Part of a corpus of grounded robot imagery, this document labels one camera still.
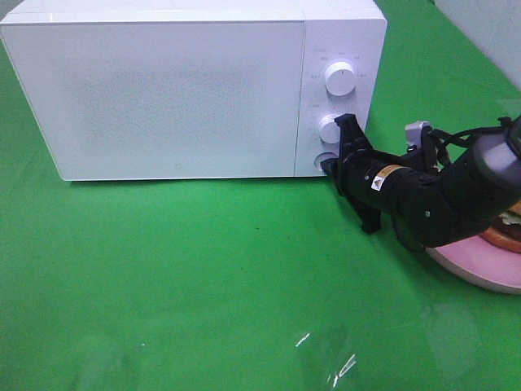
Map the pink round plate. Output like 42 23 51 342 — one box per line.
427 236 520 295

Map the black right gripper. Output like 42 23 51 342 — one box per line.
320 113 440 234

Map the white microwave door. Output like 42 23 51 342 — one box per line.
1 22 304 181

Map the white microwave oven body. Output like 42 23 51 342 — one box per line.
1 1 387 177

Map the round door release button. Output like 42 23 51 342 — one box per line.
314 152 338 171

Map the white round knob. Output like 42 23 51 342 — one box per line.
318 114 340 144
324 61 357 97

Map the green table cloth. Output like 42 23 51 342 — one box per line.
1 1 520 390

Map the burger with lettuce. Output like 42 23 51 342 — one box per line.
479 202 520 253

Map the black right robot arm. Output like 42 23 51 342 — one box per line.
321 113 520 251

